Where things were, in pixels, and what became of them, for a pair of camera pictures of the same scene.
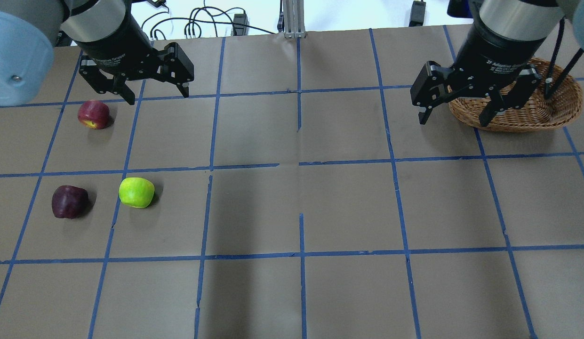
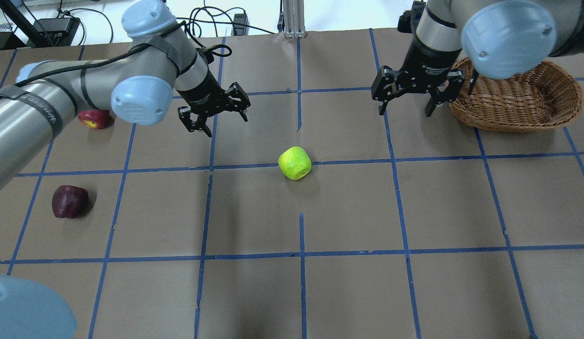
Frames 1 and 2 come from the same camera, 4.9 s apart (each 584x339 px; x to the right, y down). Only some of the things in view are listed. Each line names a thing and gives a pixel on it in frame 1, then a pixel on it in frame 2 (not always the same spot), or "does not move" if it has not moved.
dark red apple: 69,202 does not move
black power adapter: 237,30 does not move
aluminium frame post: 293,15 does not move
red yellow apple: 94,114 does not move
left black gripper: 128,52 to 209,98
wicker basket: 539,112 does not move
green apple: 136,192 to 294,163
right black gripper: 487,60 to 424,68
